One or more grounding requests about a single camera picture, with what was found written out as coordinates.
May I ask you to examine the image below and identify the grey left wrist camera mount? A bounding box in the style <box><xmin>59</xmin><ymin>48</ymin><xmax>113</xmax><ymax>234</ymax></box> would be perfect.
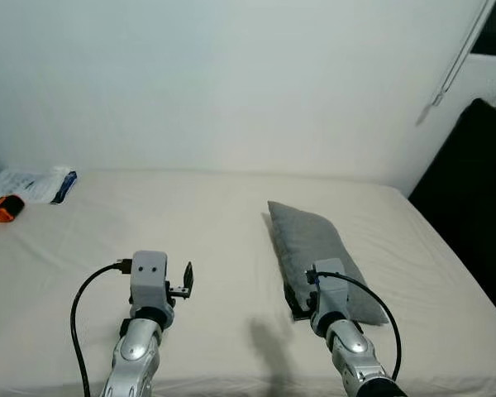
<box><xmin>131</xmin><ymin>251</ymin><xmax>169</xmax><ymax>309</ymax></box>

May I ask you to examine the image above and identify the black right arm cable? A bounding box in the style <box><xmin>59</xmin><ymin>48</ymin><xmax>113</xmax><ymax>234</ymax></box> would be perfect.
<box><xmin>312</xmin><ymin>271</ymin><xmax>403</xmax><ymax>383</ymax></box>

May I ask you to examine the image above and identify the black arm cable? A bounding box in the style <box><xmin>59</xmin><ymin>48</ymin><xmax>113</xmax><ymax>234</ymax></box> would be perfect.
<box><xmin>312</xmin><ymin>271</ymin><xmax>403</xmax><ymax>383</ymax></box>
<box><xmin>70</xmin><ymin>259</ymin><xmax>134</xmax><ymax>397</ymax></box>

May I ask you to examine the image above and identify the thin white rod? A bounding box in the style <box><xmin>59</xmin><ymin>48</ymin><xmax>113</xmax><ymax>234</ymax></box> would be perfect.
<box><xmin>416</xmin><ymin>0</ymin><xmax>496</xmax><ymax>127</ymax></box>

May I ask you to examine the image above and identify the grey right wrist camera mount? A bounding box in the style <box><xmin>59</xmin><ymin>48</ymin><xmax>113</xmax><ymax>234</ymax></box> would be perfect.
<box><xmin>312</xmin><ymin>258</ymin><xmax>349</xmax><ymax>317</ymax></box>

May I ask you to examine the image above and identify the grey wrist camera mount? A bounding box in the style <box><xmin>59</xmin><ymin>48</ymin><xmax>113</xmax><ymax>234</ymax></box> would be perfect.
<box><xmin>131</xmin><ymin>251</ymin><xmax>169</xmax><ymax>309</ymax></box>
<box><xmin>312</xmin><ymin>258</ymin><xmax>349</xmax><ymax>317</ymax></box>

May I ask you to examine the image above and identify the white sheeted mattress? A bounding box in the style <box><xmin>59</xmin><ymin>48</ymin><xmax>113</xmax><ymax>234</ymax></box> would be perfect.
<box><xmin>0</xmin><ymin>170</ymin><xmax>496</xmax><ymax>397</ymax></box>

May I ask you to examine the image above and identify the orange black small device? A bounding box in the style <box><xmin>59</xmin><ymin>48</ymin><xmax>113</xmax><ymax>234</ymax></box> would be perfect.
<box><xmin>0</xmin><ymin>195</ymin><xmax>26</xmax><ymax>223</ymax></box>

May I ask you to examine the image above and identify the grey fabric pillow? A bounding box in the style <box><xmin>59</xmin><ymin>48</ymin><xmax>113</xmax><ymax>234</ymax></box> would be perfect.
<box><xmin>267</xmin><ymin>200</ymin><xmax>391</xmax><ymax>325</ymax></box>

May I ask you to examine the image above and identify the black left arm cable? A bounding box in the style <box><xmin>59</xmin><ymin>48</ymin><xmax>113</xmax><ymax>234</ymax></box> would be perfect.
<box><xmin>70</xmin><ymin>259</ymin><xmax>134</xmax><ymax>397</ymax></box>

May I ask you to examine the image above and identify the white blue plastic bag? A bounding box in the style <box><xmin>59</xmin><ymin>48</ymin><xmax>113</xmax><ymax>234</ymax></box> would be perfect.
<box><xmin>0</xmin><ymin>167</ymin><xmax>78</xmax><ymax>205</ymax></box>

